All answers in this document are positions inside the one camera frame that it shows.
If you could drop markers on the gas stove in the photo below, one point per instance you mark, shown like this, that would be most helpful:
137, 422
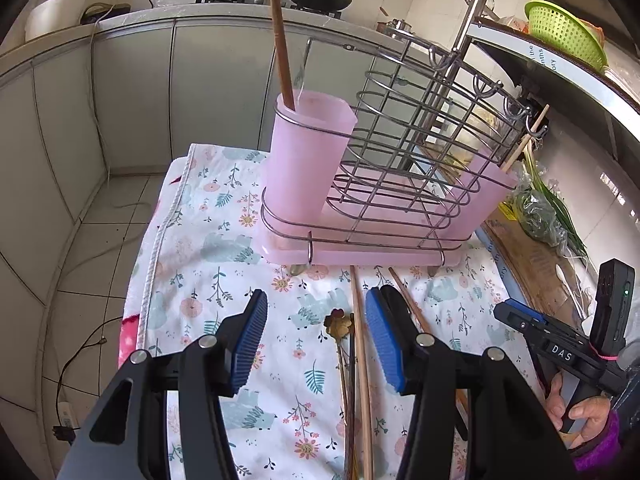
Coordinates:
261, 8

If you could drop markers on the person's right hand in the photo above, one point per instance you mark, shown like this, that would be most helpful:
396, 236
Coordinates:
593, 412

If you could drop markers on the light wooden chopstick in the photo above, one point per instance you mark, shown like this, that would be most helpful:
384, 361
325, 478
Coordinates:
415, 309

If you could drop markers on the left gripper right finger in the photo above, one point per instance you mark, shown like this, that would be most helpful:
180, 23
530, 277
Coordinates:
509, 435

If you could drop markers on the cardboard box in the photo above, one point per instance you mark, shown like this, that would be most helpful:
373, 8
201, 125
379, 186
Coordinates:
548, 282

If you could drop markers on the pink plastic cup left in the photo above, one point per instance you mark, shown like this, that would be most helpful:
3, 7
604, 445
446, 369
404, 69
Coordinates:
307, 145

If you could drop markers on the green plastic basket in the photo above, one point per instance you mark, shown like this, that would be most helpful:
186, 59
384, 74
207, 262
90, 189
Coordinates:
567, 33

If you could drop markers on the metal shelf pole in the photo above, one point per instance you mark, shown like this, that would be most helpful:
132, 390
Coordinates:
446, 67

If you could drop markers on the metal wire utensil rack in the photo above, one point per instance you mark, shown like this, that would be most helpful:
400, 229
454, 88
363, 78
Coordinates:
390, 151

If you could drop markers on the floral white cloth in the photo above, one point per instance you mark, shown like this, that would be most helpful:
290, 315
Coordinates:
199, 263

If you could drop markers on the wooden chopstick by spoon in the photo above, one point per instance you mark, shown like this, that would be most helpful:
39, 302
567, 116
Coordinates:
282, 54

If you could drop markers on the gold flower-handled spoon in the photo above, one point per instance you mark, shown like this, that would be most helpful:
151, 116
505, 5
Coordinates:
338, 326

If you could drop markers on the bagged green vegetables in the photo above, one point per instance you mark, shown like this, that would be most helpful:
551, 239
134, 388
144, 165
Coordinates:
541, 213

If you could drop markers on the wooden chopstick outer left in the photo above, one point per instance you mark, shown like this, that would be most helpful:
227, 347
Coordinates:
531, 130

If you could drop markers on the pink plastic drip tray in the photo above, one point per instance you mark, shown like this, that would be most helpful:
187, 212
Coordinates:
385, 231

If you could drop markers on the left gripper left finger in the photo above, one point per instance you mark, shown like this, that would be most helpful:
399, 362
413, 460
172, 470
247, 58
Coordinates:
125, 435

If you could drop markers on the right purple sleeve forearm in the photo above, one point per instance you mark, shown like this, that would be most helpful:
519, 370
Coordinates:
601, 452

